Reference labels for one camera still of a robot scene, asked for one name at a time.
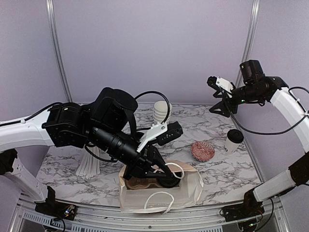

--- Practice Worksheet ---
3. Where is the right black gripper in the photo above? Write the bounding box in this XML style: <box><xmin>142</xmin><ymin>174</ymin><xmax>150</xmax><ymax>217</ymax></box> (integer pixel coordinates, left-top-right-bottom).
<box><xmin>209</xmin><ymin>83</ymin><xmax>264</xmax><ymax>117</ymax></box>

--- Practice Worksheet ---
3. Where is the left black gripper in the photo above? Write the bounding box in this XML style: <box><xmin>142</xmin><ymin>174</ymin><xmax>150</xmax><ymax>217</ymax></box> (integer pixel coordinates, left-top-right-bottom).
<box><xmin>88</xmin><ymin>121</ymin><xmax>175</xmax><ymax>182</ymax></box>

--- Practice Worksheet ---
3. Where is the brown paper bag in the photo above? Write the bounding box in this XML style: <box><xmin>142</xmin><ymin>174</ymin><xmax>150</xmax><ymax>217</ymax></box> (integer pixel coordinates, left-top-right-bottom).
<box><xmin>118</xmin><ymin>160</ymin><xmax>204</xmax><ymax>214</ymax></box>

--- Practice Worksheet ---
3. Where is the brown cardboard cup carrier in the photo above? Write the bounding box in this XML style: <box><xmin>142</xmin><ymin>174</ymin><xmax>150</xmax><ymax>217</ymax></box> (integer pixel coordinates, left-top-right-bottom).
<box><xmin>125</xmin><ymin>177</ymin><xmax>161</xmax><ymax>190</ymax></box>

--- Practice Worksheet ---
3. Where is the black plastic cup lid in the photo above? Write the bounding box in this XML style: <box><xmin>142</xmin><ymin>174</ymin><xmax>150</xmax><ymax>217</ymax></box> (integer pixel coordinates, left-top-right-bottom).
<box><xmin>227</xmin><ymin>129</ymin><xmax>244</xmax><ymax>144</ymax></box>

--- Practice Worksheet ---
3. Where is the white paper coffee cup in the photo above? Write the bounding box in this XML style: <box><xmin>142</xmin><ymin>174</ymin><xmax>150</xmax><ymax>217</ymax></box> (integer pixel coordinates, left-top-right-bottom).
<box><xmin>224</xmin><ymin>138</ymin><xmax>240</xmax><ymax>155</ymax></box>

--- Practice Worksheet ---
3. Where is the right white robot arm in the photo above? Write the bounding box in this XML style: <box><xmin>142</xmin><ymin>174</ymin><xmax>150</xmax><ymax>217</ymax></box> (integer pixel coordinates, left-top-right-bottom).
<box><xmin>207</xmin><ymin>60</ymin><xmax>309</xmax><ymax>217</ymax></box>

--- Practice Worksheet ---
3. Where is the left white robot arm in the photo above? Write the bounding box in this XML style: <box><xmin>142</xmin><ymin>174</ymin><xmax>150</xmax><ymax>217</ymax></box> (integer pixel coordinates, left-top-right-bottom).
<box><xmin>0</xmin><ymin>87</ymin><xmax>183</xmax><ymax>215</ymax></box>

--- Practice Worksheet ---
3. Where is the red patterned bowl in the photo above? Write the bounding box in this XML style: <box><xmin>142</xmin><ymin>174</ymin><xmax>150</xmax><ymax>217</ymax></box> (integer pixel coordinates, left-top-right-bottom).
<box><xmin>191</xmin><ymin>141</ymin><xmax>215</xmax><ymax>162</ymax></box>

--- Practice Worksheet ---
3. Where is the stack of black lids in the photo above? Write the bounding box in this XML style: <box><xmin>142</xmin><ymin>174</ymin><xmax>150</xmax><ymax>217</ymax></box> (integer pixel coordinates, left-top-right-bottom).
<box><xmin>134</xmin><ymin>131</ymin><xmax>146</xmax><ymax>142</ymax></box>

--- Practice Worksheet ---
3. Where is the stack of white cups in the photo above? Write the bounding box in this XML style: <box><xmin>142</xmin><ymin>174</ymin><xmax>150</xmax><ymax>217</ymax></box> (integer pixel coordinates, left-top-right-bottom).
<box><xmin>153</xmin><ymin>101</ymin><xmax>168</xmax><ymax>124</ymax></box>

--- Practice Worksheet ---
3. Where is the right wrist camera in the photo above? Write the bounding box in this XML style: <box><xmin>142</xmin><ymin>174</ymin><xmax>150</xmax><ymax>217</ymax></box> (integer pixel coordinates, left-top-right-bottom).
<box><xmin>207</xmin><ymin>76</ymin><xmax>235</xmax><ymax>97</ymax></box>

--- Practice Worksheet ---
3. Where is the right aluminium frame post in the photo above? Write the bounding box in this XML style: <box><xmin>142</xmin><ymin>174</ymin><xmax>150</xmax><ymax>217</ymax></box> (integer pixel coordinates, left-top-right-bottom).
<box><xmin>235</xmin><ymin>0</ymin><xmax>261</xmax><ymax>85</ymax></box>

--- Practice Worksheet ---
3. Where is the aluminium frame post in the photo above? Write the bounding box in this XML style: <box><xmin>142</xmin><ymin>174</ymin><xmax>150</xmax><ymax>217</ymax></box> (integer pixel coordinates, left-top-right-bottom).
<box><xmin>46</xmin><ymin>0</ymin><xmax>73</xmax><ymax>102</ymax></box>
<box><xmin>235</xmin><ymin>0</ymin><xmax>261</xmax><ymax>85</ymax></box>

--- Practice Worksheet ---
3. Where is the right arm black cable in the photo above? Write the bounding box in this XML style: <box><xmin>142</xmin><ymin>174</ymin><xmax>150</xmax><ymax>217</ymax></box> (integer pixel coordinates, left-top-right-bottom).
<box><xmin>222</xmin><ymin>87</ymin><xmax>309</xmax><ymax>135</ymax></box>

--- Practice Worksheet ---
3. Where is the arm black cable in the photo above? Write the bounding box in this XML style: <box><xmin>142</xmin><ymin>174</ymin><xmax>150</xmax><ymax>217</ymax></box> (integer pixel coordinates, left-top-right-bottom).
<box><xmin>222</xmin><ymin>87</ymin><xmax>309</xmax><ymax>135</ymax></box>
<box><xmin>0</xmin><ymin>91</ymin><xmax>169</xmax><ymax>167</ymax></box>

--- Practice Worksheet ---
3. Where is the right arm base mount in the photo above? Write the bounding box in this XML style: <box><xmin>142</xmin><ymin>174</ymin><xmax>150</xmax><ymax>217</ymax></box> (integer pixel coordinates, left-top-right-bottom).
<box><xmin>219</xmin><ymin>189</ymin><xmax>265</xmax><ymax>222</ymax></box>

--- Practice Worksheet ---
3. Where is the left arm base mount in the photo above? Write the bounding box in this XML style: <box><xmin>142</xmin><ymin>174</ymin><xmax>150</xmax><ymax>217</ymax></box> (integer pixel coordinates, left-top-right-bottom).
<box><xmin>35</xmin><ymin>186</ymin><xmax>77</xmax><ymax>221</ymax></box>

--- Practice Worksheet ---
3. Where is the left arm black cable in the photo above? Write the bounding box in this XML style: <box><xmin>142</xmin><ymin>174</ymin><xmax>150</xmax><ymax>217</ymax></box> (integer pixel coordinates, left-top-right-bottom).
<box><xmin>0</xmin><ymin>91</ymin><xmax>169</xmax><ymax>167</ymax></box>

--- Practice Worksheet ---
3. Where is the aluminium front rail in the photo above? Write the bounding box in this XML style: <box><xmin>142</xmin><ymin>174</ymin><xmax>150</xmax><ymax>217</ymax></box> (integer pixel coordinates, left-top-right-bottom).
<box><xmin>8</xmin><ymin>193</ymin><xmax>290</xmax><ymax>232</ymax></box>

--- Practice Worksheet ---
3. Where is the left aluminium frame post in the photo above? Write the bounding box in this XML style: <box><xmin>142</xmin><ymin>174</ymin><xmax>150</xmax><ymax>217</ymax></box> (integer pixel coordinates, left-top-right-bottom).
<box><xmin>46</xmin><ymin>0</ymin><xmax>73</xmax><ymax>102</ymax></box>

